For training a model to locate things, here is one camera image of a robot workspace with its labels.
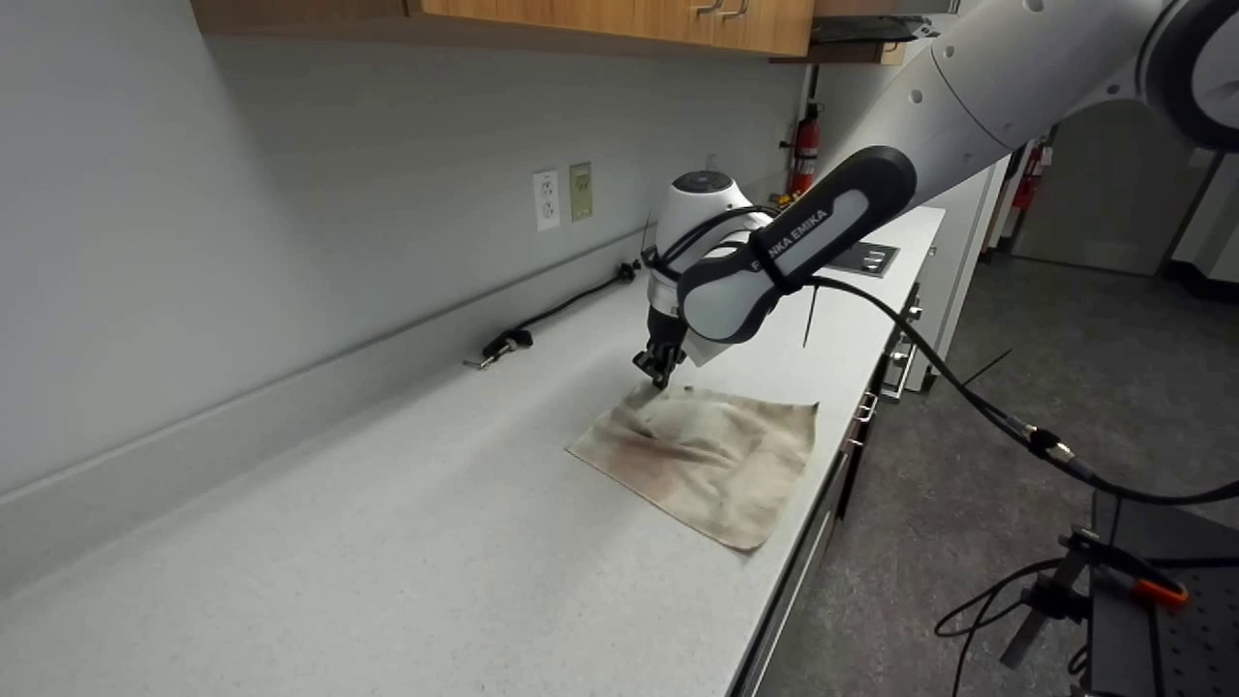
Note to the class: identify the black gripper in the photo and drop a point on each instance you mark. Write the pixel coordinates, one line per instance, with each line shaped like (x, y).
(662, 347)

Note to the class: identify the cream white cloth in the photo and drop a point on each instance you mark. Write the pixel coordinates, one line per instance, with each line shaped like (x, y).
(707, 460)

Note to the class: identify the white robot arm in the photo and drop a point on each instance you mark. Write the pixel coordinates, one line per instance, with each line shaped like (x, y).
(997, 80)

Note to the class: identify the steel sink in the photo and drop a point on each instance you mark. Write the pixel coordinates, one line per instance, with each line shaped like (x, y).
(864, 260)

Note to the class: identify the red fire extinguisher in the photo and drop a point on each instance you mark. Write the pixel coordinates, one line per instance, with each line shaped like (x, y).
(803, 140)

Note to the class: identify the wooden upper cabinet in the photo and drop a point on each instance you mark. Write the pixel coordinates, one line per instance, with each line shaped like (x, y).
(768, 27)

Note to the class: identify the black optical breadboard table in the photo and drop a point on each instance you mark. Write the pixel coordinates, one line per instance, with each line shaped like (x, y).
(1159, 643)

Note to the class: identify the beige wall plate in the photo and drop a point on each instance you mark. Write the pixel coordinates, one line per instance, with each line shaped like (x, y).
(577, 191)

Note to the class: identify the white wall power outlet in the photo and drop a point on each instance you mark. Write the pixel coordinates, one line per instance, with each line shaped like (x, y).
(549, 198)

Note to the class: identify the orange handled clamp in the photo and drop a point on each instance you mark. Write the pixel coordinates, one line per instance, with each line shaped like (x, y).
(1119, 566)

